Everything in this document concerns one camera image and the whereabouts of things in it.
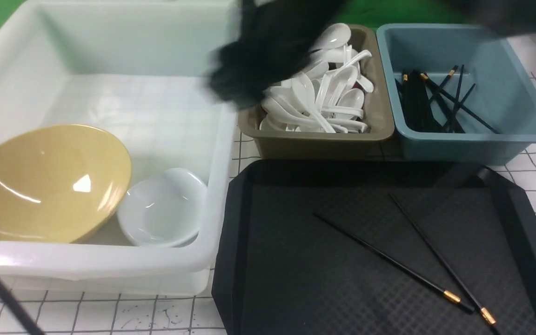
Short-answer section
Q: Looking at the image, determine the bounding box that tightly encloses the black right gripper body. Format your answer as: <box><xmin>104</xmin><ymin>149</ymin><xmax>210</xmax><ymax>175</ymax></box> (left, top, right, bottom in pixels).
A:
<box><xmin>208</xmin><ymin>0</ymin><xmax>347</xmax><ymax>108</ymax></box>

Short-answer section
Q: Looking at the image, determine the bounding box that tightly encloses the white soup spoon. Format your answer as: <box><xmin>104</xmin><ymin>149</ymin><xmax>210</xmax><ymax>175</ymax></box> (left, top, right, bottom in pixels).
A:
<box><xmin>291</xmin><ymin>72</ymin><xmax>335</xmax><ymax>133</ymax></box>

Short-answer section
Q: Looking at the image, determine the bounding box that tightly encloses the yellow noodle bowl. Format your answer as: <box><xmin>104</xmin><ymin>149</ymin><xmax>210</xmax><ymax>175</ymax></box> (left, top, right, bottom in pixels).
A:
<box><xmin>0</xmin><ymin>124</ymin><xmax>132</xmax><ymax>243</ymax></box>

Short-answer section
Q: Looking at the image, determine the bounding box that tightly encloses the small white dish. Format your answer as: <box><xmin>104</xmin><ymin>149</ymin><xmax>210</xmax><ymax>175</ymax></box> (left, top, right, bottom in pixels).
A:
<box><xmin>116</xmin><ymin>168</ymin><xmax>207</xmax><ymax>248</ymax></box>

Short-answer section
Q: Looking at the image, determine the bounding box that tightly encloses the black gold-tipped chopstick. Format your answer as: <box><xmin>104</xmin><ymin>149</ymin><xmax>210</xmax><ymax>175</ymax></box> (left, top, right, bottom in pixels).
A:
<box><xmin>313</xmin><ymin>213</ymin><xmax>475</xmax><ymax>314</ymax></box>
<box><xmin>389</xmin><ymin>193</ymin><xmax>500</xmax><ymax>335</ymax></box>

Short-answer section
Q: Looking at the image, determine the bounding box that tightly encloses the white spoon top of pile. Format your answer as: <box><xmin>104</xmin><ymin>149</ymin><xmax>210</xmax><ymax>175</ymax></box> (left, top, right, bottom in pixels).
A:
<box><xmin>310</xmin><ymin>23</ymin><xmax>351</xmax><ymax>52</ymax></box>

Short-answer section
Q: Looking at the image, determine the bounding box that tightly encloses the olive plastic spoon bin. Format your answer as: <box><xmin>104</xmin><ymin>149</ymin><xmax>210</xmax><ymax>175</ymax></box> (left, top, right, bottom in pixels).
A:
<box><xmin>238</xmin><ymin>25</ymin><xmax>395</xmax><ymax>161</ymax></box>

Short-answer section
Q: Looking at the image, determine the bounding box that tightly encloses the large white plastic tub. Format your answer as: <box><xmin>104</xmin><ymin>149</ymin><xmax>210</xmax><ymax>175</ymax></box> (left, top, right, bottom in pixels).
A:
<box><xmin>0</xmin><ymin>0</ymin><xmax>237</xmax><ymax>297</ymax></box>

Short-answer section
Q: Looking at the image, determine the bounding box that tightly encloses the bundle of black chopsticks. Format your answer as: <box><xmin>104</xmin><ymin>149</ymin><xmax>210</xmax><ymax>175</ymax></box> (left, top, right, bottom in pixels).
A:
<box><xmin>395</xmin><ymin>65</ymin><xmax>500</xmax><ymax>134</ymax></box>

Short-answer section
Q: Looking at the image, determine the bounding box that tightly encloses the blue plastic chopstick bin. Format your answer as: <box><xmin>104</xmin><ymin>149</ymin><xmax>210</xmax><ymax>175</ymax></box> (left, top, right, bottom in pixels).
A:
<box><xmin>376</xmin><ymin>23</ymin><xmax>536</xmax><ymax>166</ymax></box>

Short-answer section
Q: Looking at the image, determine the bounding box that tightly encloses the black textured serving tray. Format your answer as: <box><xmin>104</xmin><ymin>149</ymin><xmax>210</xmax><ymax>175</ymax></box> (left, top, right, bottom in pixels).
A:
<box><xmin>211</xmin><ymin>161</ymin><xmax>536</xmax><ymax>335</ymax></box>

